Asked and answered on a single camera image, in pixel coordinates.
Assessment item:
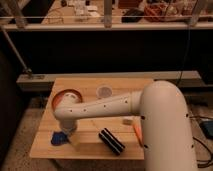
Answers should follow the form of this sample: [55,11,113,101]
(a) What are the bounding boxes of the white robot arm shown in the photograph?
[52,81,198,171]

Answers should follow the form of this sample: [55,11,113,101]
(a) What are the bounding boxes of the orange ceramic bowl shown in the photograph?
[51,89,83,110]

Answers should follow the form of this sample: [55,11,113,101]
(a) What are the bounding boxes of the small white bottle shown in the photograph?
[123,117,133,125]

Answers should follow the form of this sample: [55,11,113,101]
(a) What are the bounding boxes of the metal diagonal rod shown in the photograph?
[0,26,33,78]

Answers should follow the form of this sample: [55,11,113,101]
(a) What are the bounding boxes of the grey horizontal beam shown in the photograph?
[16,70,203,93]

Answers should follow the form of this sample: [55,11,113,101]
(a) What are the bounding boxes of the dark power adapter box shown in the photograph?
[199,121,213,140]

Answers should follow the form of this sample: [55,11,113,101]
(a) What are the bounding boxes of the orange handled tool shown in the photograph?
[133,123,143,147]

